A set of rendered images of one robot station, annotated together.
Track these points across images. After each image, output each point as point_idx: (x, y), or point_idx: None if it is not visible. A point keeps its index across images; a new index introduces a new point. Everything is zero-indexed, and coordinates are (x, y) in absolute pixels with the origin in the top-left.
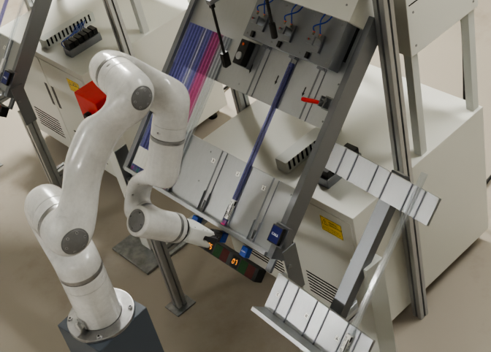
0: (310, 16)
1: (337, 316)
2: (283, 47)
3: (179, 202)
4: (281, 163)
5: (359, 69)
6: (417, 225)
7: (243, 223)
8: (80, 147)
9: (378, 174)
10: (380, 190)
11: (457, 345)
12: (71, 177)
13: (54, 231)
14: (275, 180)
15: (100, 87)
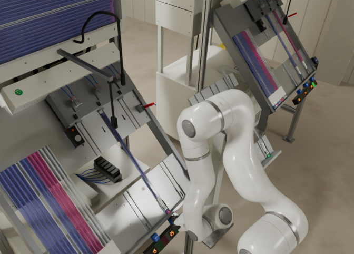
0: (97, 76)
1: None
2: (102, 103)
3: (140, 245)
4: (95, 197)
5: None
6: None
7: (173, 197)
8: (261, 165)
9: (212, 88)
10: (218, 93)
11: None
12: (274, 186)
13: (305, 217)
14: (160, 163)
15: (226, 124)
